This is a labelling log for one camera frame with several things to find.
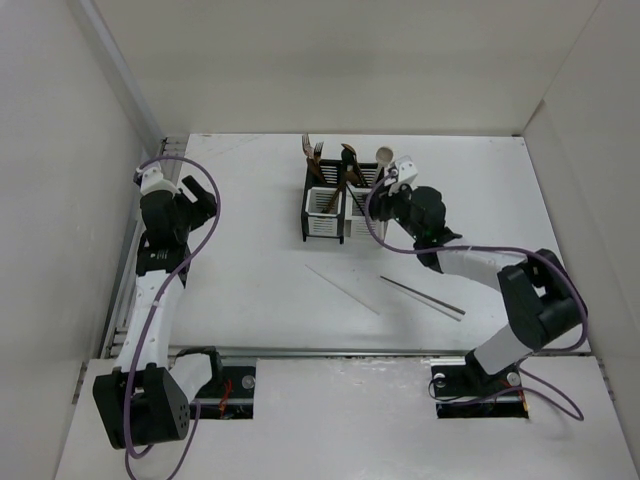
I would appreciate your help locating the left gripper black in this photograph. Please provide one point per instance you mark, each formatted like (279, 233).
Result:
(202, 209)

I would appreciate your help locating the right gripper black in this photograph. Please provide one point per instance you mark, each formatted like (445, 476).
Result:
(381, 199)

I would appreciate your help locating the black spoon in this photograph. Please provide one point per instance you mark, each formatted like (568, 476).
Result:
(346, 159)

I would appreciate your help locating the silver fork green handle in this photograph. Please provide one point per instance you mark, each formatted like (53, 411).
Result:
(317, 152)

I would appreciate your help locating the copper fork long handle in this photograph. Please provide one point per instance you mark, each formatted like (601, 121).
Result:
(308, 149)

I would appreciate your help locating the black chopstick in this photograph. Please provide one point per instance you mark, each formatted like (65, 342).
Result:
(357, 198)
(424, 296)

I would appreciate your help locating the dark brown fork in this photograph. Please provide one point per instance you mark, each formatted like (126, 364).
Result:
(314, 169)

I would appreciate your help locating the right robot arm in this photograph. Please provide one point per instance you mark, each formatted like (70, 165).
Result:
(540, 300)

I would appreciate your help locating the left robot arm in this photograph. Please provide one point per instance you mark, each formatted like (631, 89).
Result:
(146, 399)

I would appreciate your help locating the white utensil container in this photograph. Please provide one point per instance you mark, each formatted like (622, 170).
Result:
(355, 226)

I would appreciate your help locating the black utensil container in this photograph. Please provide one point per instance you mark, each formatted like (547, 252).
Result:
(314, 222)

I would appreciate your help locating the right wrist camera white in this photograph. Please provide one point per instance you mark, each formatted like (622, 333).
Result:
(400, 172)

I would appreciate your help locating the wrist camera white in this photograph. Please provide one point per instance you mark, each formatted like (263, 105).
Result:
(151, 179)
(400, 172)

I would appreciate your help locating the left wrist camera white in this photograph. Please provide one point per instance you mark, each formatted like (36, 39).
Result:
(151, 179)

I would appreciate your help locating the aluminium rail left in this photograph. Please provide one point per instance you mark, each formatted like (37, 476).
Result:
(123, 291)

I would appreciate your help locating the aluminium rail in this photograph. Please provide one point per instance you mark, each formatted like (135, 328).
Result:
(310, 360)
(123, 291)

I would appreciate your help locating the aluminium rail front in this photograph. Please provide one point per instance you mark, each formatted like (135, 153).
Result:
(310, 360)

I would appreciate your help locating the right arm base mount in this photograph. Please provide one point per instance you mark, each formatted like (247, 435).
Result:
(463, 391)

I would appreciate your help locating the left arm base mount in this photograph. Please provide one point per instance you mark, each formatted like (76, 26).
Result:
(225, 391)

